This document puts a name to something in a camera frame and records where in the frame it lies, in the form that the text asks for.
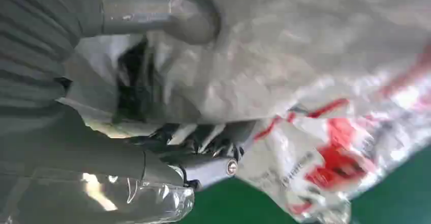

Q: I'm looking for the ribbed grey right arm sleeve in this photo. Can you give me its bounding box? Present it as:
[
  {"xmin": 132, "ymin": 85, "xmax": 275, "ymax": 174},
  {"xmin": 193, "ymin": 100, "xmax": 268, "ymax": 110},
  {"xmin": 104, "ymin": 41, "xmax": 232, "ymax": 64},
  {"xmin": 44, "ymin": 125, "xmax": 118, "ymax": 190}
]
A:
[{"xmin": 0, "ymin": 0, "xmax": 103, "ymax": 224}]

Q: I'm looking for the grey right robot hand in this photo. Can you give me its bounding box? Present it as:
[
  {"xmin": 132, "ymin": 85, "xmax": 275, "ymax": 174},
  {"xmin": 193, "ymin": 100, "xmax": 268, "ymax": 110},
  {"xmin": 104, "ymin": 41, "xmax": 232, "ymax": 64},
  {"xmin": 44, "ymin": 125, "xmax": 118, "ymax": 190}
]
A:
[{"xmin": 55, "ymin": 0, "xmax": 260, "ymax": 224}]

